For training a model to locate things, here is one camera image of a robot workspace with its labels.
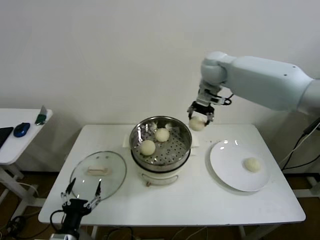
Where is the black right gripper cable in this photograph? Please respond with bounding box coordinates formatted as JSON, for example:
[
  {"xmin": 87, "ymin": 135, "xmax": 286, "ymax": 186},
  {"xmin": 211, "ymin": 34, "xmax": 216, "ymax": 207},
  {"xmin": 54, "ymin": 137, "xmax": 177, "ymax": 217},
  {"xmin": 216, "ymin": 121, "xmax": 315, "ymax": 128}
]
[{"xmin": 219, "ymin": 93, "xmax": 235, "ymax": 106}]

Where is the blue computer mouse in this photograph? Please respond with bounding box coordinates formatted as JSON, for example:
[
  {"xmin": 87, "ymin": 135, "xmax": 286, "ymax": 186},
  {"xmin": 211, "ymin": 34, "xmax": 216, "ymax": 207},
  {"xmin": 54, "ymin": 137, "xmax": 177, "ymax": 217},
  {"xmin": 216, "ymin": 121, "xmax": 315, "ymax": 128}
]
[{"xmin": 13, "ymin": 122, "xmax": 31, "ymax": 138}]

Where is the black cable under table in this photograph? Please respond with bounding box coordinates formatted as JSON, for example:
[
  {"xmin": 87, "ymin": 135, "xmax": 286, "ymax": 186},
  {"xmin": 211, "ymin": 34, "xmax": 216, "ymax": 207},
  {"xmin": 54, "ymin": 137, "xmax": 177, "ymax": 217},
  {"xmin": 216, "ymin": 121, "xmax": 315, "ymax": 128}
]
[{"xmin": 98, "ymin": 226, "xmax": 141, "ymax": 240}]

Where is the white side table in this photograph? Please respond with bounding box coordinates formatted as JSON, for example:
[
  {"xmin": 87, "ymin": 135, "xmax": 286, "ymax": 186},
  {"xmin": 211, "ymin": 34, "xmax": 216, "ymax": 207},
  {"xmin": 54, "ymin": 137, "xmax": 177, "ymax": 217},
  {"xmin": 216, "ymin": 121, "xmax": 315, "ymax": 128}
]
[{"xmin": 0, "ymin": 107, "xmax": 54, "ymax": 218}]

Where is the white right wrist adapter box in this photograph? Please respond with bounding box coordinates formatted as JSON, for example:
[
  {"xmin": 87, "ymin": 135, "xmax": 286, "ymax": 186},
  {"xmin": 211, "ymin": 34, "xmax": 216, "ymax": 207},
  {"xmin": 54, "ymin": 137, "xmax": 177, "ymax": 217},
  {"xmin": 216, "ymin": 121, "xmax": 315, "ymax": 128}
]
[{"xmin": 197, "ymin": 86, "xmax": 226, "ymax": 106}]

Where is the black floor cable tangle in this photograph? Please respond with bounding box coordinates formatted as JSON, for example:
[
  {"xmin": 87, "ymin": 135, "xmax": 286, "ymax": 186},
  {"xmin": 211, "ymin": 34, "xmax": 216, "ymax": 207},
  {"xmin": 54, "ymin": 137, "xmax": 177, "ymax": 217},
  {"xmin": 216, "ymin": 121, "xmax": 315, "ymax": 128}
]
[{"xmin": 0, "ymin": 213, "xmax": 41, "ymax": 240}]

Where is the white cable under table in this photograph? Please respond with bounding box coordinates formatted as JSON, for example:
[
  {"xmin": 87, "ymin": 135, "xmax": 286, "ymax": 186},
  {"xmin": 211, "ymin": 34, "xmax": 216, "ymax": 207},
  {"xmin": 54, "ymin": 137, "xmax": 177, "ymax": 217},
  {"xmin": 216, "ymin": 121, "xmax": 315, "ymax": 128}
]
[{"xmin": 172, "ymin": 226, "xmax": 210, "ymax": 240}]

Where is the white electric cooker pot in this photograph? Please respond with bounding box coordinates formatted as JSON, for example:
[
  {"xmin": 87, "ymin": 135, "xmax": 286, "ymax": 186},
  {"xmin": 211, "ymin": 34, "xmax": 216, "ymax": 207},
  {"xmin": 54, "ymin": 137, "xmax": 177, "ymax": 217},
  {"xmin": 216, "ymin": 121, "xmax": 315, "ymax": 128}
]
[{"xmin": 131, "ymin": 147, "xmax": 198, "ymax": 188}]

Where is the white steamed baozi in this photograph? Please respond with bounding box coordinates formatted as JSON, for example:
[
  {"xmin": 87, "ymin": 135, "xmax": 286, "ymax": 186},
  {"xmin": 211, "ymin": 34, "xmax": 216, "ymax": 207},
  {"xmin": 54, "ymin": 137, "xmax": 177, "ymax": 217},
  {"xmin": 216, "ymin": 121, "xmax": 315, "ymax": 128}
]
[
  {"xmin": 154, "ymin": 127, "xmax": 170, "ymax": 143},
  {"xmin": 188, "ymin": 116, "xmax": 207, "ymax": 132},
  {"xmin": 243, "ymin": 157, "xmax": 262, "ymax": 173},
  {"xmin": 139, "ymin": 139, "xmax": 156, "ymax": 156}
]

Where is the white metal frame base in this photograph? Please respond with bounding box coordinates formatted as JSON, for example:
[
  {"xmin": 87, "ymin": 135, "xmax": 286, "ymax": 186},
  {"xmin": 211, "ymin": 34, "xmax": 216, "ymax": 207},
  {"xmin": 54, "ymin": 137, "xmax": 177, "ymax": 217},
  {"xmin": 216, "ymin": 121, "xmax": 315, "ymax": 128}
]
[{"xmin": 296, "ymin": 174, "xmax": 320, "ymax": 199}]

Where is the white round plate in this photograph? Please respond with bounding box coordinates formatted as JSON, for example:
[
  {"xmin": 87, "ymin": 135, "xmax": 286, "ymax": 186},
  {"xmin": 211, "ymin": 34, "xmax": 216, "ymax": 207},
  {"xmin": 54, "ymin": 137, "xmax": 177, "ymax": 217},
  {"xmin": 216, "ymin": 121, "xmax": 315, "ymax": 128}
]
[{"xmin": 205, "ymin": 139, "xmax": 272, "ymax": 193}]

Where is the green utility knife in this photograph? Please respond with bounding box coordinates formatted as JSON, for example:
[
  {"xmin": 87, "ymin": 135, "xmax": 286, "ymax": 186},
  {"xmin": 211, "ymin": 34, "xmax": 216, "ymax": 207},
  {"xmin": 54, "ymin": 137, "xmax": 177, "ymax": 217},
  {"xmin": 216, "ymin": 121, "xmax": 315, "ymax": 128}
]
[{"xmin": 34, "ymin": 104, "xmax": 48, "ymax": 126}]

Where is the stainless steel steamer basket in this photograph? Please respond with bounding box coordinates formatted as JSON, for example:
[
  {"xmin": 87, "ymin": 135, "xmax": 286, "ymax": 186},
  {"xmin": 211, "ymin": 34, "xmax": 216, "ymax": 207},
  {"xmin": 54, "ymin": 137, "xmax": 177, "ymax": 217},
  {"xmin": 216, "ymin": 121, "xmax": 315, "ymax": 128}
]
[{"xmin": 122, "ymin": 115, "xmax": 201, "ymax": 173}]

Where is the white floor cable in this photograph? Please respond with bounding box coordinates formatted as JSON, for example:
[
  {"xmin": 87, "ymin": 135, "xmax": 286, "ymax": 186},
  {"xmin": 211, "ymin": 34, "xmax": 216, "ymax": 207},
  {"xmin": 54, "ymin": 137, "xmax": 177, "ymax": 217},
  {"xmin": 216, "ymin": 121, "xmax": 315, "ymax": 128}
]
[{"xmin": 18, "ymin": 181, "xmax": 40, "ymax": 198}]

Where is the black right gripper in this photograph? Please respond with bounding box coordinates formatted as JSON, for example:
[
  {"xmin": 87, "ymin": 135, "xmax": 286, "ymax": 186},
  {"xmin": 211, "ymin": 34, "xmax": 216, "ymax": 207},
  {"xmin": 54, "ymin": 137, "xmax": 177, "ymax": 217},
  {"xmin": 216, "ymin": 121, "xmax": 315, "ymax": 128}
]
[{"xmin": 187, "ymin": 100, "xmax": 215, "ymax": 126}]

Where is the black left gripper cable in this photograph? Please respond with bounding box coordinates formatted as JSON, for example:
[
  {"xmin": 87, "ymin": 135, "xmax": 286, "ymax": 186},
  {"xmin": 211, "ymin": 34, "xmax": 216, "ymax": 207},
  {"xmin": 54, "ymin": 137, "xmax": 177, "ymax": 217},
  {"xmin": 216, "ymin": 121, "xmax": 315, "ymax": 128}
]
[{"xmin": 49, "ymin": 209, "xmax": 66, "ymax": 232}]

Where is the glass lid with beige handle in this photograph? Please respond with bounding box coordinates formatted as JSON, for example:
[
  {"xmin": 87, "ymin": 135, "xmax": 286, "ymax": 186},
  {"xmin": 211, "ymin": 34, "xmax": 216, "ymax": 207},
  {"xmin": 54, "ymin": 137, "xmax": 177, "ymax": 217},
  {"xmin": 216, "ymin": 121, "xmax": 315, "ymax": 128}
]
[{"xmin": 69, "ymin": 150, "xmax": 128, "ymax": 202}]

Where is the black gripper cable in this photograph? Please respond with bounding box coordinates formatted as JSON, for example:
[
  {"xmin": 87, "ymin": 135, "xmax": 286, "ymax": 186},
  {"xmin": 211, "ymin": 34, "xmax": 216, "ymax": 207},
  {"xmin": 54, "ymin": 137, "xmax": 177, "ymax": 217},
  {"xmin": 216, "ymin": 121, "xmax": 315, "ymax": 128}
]
[
  {"xmin": 49, "ymin": 209, "xmax": 66, "ymax": 232},
  {"xmin": 219, "ymin": 93, "xmax": 235, "ymax": 106}
]

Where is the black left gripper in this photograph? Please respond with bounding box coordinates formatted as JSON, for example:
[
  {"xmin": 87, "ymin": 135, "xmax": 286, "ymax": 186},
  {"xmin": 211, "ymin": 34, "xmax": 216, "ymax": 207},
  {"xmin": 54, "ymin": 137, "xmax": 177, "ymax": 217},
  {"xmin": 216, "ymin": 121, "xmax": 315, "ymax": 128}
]
[{"xmin": 61, "ymin": 177, "xmax": 103, "ymax": 235}]

